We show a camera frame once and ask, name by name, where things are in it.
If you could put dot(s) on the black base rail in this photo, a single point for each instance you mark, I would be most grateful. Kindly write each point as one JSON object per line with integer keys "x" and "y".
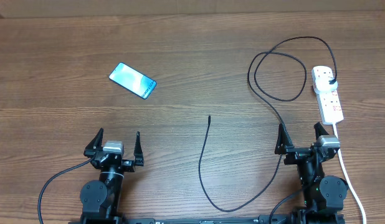
{"x": 261, "y": 219}

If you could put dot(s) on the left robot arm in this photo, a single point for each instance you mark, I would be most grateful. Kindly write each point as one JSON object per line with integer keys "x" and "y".
{"x": 100, "y": 198}

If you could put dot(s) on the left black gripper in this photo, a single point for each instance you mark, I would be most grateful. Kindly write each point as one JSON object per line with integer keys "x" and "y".
{"x": 129, "y": 165}

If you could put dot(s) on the blue screen smartphone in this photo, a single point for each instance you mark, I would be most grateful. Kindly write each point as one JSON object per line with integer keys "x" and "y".
{"x": 133, "y": 80}

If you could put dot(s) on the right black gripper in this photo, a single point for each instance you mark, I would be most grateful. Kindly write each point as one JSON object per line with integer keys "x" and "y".
{"x": 283, "y": 146}

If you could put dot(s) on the white power strip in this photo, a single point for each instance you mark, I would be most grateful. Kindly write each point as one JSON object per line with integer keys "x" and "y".
{"x": 328, "y": 103}

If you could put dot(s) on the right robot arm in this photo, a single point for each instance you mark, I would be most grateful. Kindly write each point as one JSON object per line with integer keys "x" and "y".
{"x": 323, "y": 195}

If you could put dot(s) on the white charger adapter plug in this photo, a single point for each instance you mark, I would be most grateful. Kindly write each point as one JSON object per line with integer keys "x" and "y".
{"x": 324, "y": 84}

